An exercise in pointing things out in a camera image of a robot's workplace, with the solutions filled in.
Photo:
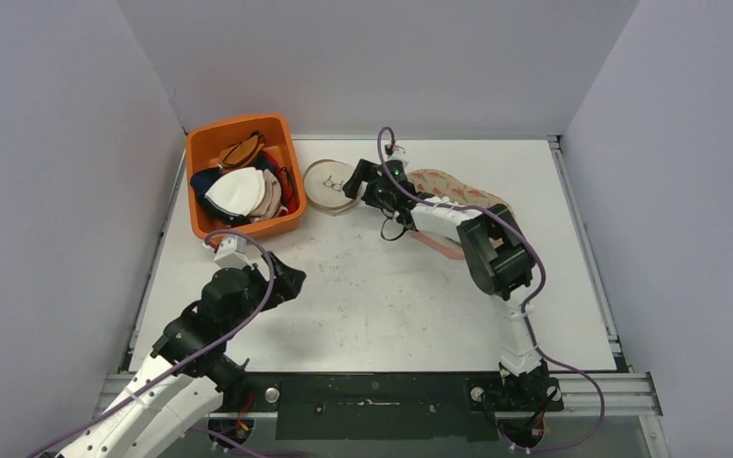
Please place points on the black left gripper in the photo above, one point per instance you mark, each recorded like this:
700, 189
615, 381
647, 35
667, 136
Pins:
290, 281

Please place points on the navy blue garment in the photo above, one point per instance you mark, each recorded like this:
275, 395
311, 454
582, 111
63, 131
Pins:
200, 183

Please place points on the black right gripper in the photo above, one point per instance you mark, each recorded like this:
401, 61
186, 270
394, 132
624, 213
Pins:
368, 184

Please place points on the orange plastic bin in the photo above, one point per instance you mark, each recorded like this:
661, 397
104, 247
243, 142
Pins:
204, 144

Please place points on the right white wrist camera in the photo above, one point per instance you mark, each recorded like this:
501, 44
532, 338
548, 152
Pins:
396, 152

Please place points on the red garment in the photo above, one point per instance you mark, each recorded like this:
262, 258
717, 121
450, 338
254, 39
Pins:
289, 198

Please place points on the beige bra in bin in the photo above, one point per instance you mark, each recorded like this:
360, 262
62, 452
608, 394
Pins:
270, 205

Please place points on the carrot print bra case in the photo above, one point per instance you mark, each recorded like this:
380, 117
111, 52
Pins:
444, 185

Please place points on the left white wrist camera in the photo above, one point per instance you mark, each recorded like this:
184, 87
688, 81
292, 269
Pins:
231, 253

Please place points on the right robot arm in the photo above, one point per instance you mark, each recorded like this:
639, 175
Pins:
490, 239

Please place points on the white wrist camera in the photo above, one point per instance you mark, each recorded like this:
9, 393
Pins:
231, 253
396, 152

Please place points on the white mesh laundry bag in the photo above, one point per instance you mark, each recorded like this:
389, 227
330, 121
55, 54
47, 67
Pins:
324, 182

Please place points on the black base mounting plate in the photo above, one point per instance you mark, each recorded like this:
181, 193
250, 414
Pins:
387, 405

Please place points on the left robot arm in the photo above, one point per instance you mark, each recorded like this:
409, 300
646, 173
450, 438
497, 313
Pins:
188, 374

